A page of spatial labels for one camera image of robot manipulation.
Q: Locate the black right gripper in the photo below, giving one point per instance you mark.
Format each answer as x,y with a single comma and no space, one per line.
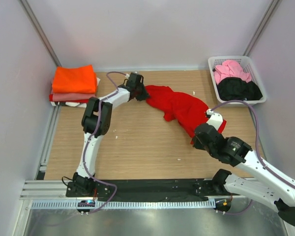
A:
196,144

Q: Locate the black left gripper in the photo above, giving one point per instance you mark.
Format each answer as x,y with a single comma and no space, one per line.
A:
145,95

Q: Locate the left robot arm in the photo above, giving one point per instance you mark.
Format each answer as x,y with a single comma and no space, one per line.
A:
96,122

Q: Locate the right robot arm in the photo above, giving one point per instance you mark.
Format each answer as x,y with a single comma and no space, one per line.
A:
273,188

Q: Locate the black t shirt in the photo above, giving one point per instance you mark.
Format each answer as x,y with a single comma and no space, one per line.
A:
234,88

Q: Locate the folded orange t shirt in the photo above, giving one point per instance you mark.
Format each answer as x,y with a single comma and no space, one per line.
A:
75,80

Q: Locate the white plastic laundry basket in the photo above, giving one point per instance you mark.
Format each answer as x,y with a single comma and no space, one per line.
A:
247,66

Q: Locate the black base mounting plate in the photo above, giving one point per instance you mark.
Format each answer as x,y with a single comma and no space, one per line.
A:
146,190

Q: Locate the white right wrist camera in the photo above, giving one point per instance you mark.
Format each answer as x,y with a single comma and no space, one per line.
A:
214,119

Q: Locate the aluminium rail frame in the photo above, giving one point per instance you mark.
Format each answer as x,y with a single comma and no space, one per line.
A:
40,188

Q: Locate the slotted white cable duct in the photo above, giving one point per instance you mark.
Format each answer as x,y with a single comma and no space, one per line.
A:
88,204

